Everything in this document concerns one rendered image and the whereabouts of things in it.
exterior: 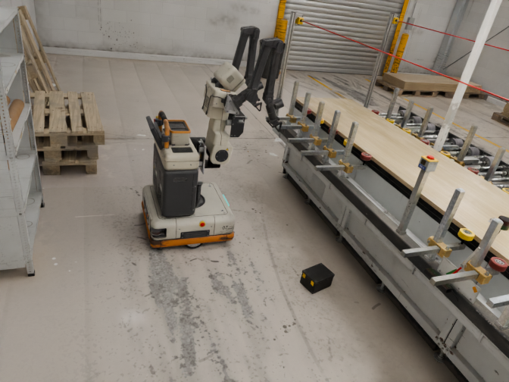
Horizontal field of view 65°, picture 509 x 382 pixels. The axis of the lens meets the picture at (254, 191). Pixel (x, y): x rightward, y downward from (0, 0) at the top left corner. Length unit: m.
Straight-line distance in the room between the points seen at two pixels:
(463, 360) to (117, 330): 2.09
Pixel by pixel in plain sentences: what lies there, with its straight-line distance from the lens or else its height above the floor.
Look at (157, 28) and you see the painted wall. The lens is 8.92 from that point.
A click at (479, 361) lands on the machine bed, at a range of 2.82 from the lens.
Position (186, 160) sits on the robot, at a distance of 2.84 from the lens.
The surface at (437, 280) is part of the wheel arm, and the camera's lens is 2.12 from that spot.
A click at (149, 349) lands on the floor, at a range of 2.58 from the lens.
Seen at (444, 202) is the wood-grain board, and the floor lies 0.90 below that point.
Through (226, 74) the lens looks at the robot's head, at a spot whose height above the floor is 1.34.
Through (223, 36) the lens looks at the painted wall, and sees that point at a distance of 9.24.
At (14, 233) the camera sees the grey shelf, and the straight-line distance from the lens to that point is 2.92.
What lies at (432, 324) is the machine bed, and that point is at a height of 0.17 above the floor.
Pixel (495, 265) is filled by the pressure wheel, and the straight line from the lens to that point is 2.37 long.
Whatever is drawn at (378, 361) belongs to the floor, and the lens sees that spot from 2.82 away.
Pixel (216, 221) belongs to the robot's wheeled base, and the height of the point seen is 0.25.
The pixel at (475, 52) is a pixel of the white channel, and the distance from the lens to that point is 3.60.
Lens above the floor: 2.02
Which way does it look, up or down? 29 degrees down
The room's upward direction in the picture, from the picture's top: 10 degrees clockwise
